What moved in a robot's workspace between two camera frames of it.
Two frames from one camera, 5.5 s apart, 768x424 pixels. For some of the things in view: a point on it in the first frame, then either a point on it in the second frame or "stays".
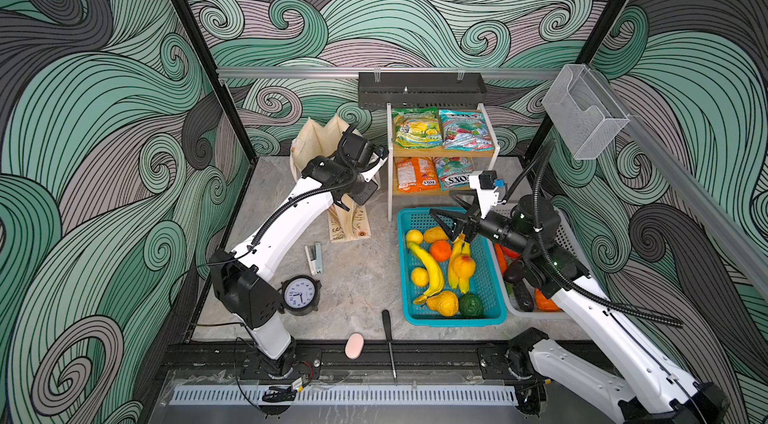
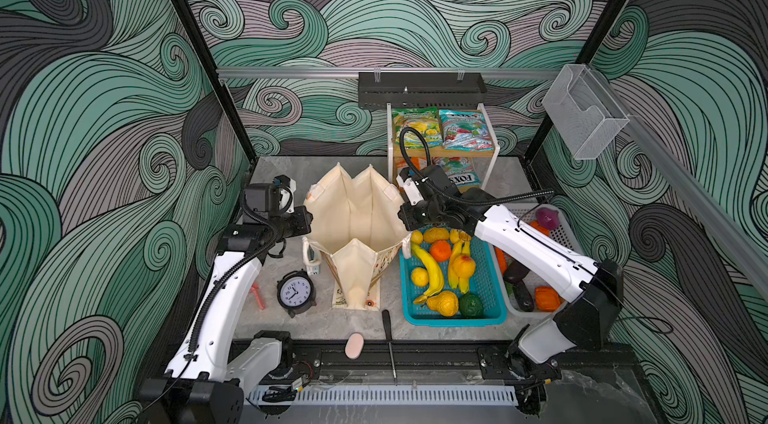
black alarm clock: [300, 295] stays
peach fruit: [463, 266] stays
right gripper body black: [492, 229] -> [426, 212]
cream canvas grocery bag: [314, 141] -> [356, 224]
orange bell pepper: [544, 304] stays
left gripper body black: [363, 191] -> [295, 224]
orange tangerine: [441, 250] stays
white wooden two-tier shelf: [393, 153] stays
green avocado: [471, 306] stays
